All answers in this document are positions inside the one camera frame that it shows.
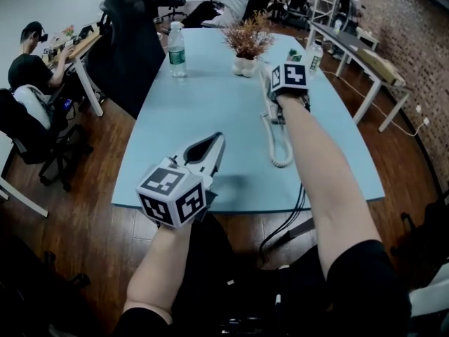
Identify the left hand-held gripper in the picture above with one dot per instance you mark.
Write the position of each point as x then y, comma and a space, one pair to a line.
172, 191

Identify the dried plant in white pot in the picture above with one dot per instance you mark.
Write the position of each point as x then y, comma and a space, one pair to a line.
247, 44

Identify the person's shirt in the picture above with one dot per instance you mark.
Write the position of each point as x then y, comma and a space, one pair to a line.
368, 286

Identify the white-backed office chair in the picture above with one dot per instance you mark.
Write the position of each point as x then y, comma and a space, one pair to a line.
31, 107

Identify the dark-topped white-legged desk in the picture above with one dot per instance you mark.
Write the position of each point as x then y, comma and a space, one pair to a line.
343, 40

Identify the person's right forearm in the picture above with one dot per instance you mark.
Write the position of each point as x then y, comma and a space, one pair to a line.
322, 174

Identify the person's left forearm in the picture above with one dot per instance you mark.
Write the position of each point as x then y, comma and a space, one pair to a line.
154, 269

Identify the flat cardboard box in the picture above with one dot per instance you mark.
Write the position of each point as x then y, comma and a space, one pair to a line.
382, 67

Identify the person's black trousers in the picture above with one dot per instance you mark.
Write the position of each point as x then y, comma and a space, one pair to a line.
245, 279

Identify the small clear labelled bottle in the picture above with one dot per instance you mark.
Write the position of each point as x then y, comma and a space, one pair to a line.
315, 60

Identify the clear plastic water bottle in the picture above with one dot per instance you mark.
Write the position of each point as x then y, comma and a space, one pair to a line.
176, 54

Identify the wooden white-legged desk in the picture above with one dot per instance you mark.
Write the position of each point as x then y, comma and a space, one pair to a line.
86, 44

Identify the black mesh office chair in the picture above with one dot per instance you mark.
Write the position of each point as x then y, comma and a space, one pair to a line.
126, 54

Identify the small green toy block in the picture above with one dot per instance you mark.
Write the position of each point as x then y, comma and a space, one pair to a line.
295, 55

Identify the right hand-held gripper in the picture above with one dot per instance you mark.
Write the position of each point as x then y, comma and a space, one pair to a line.
293, 77

